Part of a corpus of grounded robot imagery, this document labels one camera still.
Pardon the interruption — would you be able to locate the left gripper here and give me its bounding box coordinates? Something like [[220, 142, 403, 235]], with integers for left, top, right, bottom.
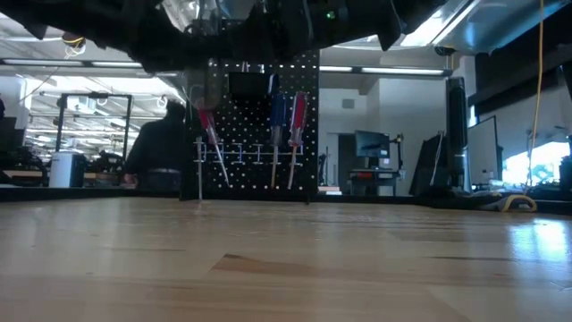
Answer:
[[88, 0, 251, 73]]

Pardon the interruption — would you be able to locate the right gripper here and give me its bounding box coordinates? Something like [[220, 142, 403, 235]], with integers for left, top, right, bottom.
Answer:
[[249, 0, 404, 62]]

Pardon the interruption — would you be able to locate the red clear-handled screwdriver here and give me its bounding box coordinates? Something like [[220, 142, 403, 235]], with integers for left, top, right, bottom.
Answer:
[[198, 108, 231, 188], [287, 90, 309, 191]]

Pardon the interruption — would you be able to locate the blue clear-handled screwdriver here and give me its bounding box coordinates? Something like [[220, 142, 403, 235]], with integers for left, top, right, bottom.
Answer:
[[269, 91, 288, 189]]

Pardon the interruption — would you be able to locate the teal black-handled screwdriver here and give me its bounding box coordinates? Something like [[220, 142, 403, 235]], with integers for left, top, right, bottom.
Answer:
[[191, 105, 207, 203]]

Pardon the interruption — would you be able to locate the black metal peg board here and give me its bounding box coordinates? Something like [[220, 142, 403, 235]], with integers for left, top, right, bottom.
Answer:
[[179, 48, 321, 203]]

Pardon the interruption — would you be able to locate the ceiling light strip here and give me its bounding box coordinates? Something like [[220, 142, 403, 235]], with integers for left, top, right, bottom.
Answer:
[[0, 57, 144, 69], [319, 65, 446, 77]]

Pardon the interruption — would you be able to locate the black plastic bin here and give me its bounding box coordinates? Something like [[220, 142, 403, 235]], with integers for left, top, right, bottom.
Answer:
[[227, 71, 275, 101]]

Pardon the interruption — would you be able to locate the black computer monitor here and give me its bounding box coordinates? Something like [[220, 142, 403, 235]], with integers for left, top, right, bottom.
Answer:
[[354, 130, 391, 160]]

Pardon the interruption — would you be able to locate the person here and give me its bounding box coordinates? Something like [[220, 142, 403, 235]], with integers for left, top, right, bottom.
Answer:
[[123, 100, 189, 194]]

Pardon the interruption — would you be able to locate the tall black pillar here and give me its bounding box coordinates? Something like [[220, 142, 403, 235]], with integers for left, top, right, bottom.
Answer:
[[445, 77, 468, 194]]

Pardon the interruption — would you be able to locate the black equipment desk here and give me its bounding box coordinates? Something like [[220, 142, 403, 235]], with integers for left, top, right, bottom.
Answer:
[[328, 163, 406, 198]]

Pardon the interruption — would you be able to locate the large grey display panel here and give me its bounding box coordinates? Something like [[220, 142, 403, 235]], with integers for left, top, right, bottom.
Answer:
[[467, 115, 502, 191]]

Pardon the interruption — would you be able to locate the black metal frame stand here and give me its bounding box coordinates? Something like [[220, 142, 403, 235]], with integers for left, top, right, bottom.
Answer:
[[55, 92, 134, 185]]

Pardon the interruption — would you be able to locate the silver wire ring rack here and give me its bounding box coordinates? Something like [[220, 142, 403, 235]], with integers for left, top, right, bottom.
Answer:
[[193, 137, 305, 167]]

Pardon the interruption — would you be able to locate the yellow hanging cable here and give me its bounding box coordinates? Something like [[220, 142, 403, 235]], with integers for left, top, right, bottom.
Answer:
[[526, 0, 546, 189]]

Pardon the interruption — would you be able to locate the black aluminium table frame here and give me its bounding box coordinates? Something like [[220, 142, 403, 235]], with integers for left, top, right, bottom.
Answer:
[[0, 184, 572, 215]]

